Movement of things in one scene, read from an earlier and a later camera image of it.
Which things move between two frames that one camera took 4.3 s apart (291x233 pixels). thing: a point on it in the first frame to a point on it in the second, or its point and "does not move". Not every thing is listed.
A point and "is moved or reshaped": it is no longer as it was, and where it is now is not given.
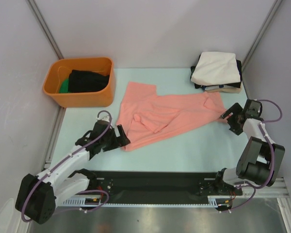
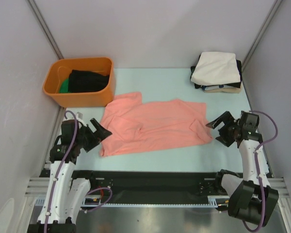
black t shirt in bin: (83, 81) does not move
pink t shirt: (146, 118) is moved or reshaped
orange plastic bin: (60, 69) does not move
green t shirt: (64, 86) does not move
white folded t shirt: (215, 68) does not move
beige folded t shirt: (228, 90) does not move
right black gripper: (234, 119) to (225, 131)
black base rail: (153, 187) does not move
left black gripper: (118, 141) to (96, 137)
